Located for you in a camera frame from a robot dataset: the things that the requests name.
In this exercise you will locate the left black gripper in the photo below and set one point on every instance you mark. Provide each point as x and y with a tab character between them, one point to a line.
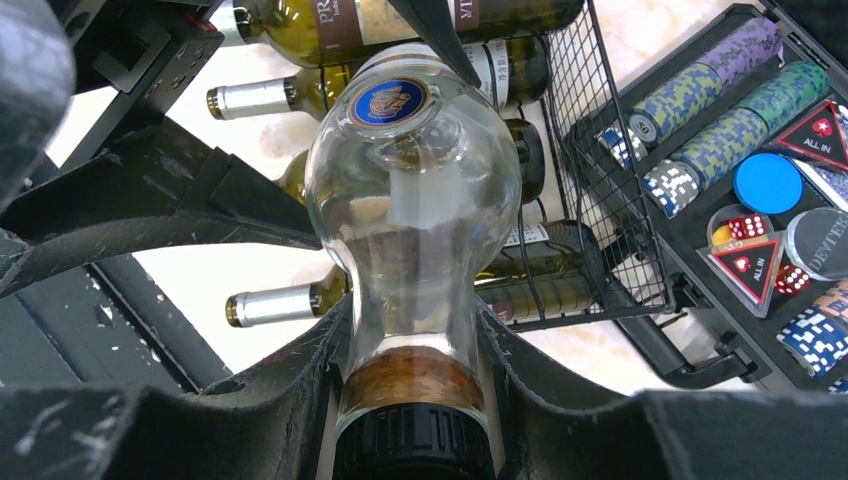
149	52

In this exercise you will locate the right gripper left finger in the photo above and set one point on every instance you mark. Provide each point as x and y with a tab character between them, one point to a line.
275	420

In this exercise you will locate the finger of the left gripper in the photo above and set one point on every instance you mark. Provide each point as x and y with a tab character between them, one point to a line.
431	20

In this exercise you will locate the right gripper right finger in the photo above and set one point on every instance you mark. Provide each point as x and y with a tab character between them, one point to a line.
557	424

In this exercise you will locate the green wine bottle front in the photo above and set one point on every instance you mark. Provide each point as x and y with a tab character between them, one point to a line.
391	85

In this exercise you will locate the clear tall glass bottle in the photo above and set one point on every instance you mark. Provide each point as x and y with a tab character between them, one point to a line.
413	210

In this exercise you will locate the black wire wine rack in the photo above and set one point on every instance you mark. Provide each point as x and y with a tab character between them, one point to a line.
584	250

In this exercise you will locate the black poker chip case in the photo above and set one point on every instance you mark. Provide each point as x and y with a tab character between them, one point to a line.
730	292

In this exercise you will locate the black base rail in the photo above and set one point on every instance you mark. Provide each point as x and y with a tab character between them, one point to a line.
103	323

